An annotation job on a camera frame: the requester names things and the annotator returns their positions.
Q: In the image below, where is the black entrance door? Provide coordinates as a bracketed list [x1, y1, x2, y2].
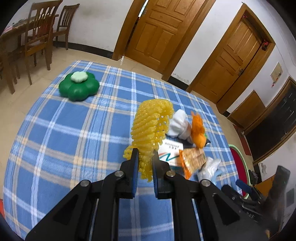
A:
[246, 85, 295, 162]

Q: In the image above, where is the far wooden chair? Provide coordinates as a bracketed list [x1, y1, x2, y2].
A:
[53, 4, 80, 50]

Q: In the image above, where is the wooden dining table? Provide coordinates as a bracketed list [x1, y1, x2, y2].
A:
[0, 14, 60, 95]

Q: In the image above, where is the white tissue pack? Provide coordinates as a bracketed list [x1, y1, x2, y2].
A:
[197, 157, 225, 185]

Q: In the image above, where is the green flower-shaped box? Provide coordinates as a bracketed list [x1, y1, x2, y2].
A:
[59, 71, 100, 101]

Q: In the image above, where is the white cloth item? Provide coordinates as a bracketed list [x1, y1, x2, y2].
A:
[167, 109, 192, 142]

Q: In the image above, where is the red doormat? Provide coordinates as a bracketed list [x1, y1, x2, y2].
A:
[236, 128, 251, 156]

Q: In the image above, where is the left wooden door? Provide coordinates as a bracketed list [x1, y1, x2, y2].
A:
[125, 0, 204, 73]

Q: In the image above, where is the red basin green rim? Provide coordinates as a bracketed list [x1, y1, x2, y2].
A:
[229, 144, 251, 188]

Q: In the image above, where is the wooden door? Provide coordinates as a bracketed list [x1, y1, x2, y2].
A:
[194, 16, 263, 105]
[125, 0, 204, 73]

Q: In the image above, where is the yellow foam fruit net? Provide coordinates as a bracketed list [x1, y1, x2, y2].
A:
[123, 99, 174, 182]

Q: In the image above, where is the orange snack packet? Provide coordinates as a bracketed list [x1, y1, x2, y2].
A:
[179, 148, 206, 179]

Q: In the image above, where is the white booklet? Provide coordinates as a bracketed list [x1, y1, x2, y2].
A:
[158, 138, 184, 167]

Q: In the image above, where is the wooden wall cabinet panel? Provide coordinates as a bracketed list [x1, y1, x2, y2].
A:
[227, 90, 265, 129]

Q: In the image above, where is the wooden chair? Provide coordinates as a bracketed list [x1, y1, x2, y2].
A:
[53, 4, 80, 50]
[23, 1, 62, 84]

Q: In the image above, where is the blue plaid tablecloth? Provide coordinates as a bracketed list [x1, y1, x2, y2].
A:
[3, 60, 238, 237]

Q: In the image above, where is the middle wooden door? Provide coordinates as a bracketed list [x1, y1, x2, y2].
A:
[194, 16, 263, 105]

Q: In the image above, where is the wall electrical box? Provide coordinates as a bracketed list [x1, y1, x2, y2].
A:
[270, 62, 283, 85]

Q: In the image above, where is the near wooden chair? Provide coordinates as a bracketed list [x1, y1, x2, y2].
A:
[23, 1, 62, 84]

